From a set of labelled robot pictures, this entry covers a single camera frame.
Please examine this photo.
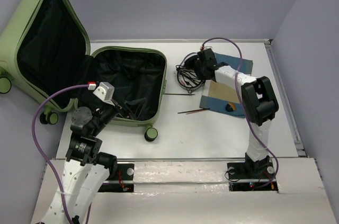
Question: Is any black and white headset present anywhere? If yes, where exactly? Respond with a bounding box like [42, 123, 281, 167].
[175, 52, 206, 95]

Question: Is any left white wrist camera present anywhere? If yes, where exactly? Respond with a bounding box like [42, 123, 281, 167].
[93, 82, 114, 105]

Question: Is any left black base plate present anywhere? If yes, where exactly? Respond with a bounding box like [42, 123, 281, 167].
[99, 163, 135, 193]

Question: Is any green hard-shell suitcase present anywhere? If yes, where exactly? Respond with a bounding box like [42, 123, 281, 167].
[1, 0, 167, 142]

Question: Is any red chopstick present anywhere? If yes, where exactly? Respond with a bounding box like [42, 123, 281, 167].
[186, 109, 207, 115]

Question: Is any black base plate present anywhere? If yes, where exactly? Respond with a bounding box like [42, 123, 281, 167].
[224, 162, 279, 192]
[99, 163, 135, 193]

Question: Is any blue and tan cloth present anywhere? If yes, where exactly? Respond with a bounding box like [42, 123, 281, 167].
[199, 52, 253, 118]

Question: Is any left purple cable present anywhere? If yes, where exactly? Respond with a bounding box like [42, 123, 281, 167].
[31, 82, 97, 224]

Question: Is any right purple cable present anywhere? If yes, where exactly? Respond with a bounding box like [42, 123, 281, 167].
[200, 37, 279, 190]

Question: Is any purple cable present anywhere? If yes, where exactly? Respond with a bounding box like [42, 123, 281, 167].
[31, 82, 97, 224]
[200, 37, 279, 190]

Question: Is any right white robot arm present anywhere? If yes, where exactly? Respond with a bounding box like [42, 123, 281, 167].
[194, 48, 279, 182]

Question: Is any black and orange small object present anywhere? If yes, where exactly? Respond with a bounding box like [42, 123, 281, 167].
[225, 103, 236, 112]

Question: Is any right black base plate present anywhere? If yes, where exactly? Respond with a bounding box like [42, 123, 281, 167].
[224, 162, 279, 192]

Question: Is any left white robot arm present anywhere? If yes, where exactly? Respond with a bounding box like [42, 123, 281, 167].
[41, 101, 136, 223]

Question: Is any black chopstick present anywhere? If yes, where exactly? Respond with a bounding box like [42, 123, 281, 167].
[177, 108, 210, 114]

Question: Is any black thin stick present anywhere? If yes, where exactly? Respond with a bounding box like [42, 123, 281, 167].
[165, 93, 195, 96]

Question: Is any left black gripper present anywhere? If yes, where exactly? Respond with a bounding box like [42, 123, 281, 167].
[92, 85, 147, 135]

